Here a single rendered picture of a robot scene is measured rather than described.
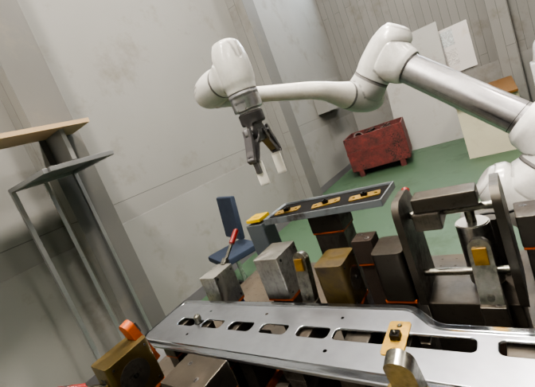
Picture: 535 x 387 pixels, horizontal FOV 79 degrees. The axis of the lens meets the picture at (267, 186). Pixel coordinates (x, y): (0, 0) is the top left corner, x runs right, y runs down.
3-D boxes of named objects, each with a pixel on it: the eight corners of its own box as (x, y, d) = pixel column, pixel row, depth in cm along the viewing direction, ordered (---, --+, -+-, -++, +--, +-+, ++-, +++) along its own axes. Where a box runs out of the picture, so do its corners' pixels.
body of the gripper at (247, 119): (245, 114, 103) (256, 142, 104) (232, 117, 96) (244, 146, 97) (266, 105, 99) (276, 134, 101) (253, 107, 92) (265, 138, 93)
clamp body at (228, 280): (240, 375, 109) (198, 279, 103) (260, 349, 118) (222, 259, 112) (257, 378, 104) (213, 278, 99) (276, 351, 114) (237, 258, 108)
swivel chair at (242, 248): (249, 274, 368) (216, 196, 353) (286, 274, 334) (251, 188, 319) (215, 304, 327) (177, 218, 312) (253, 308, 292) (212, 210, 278)
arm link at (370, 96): (330, 101, 130) (345, 68, 123) (361, 107, 140) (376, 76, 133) (351, 116, 121) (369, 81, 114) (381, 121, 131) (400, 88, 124)
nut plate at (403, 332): (403, 357, 52) (400, 351, 52) (380, 355, 55) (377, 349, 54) (411, 322, 59) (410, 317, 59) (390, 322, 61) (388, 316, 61)
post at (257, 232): (290, 339, 117) (244, 228, 110) (299, 325, 123) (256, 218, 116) (307, 341, 112) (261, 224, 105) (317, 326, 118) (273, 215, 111)
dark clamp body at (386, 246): (418, 399, 78) (368, 256, 72) (425, 361, 87) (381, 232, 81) (451, 404, 74) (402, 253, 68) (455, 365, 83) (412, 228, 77)
